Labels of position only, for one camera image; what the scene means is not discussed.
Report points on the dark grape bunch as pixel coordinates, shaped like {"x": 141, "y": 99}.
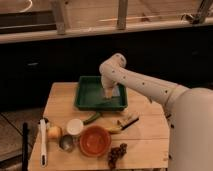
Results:
{"x": 115, "y": 154}

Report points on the black vertical bar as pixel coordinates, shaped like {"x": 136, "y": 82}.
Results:
{"x": 25, "y": 147}

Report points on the yellow onion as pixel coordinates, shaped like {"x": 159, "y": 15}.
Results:
{"x": 54, "y": 132}

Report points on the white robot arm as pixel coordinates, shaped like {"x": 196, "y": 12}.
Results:
{"x": 189, "y": 112}

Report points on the white cup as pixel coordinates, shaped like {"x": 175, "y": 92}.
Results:
{"x": 74, "y": 127}

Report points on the yellow banana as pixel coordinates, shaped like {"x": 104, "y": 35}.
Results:
{"x": 114, "y": 130}

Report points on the green okra pod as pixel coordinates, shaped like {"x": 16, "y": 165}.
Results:
{"x": 92, "y": 118}

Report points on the orange bowl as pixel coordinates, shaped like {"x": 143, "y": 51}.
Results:
{"x": 94, "y": 141}

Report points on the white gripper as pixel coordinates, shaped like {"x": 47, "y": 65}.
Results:
{"x": 108, "y": 85}

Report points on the small metal cup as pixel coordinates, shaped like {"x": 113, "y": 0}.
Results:
{"x": 66, "y": 143}

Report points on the green plastic tray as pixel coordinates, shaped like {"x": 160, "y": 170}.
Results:
{"x": 90, "y": 96}

